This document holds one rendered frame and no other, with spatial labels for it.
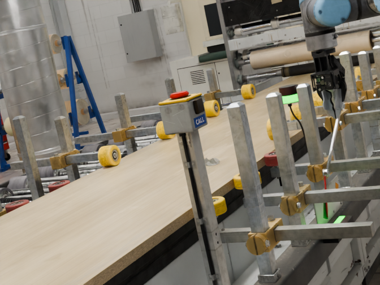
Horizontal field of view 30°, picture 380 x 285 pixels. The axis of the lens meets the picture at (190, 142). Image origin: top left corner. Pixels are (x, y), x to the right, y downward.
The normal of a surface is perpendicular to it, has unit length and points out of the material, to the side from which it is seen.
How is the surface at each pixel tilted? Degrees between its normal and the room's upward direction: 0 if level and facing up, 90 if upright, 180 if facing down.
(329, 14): 90
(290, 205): 90
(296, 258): 0
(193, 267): 90
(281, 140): 90
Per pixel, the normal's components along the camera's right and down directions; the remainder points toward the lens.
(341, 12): 0.03, 0.16
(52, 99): 0.78, -0.06
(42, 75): 0.60, 0.00
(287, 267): -0.21, -0.97
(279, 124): -0.45, 0.24
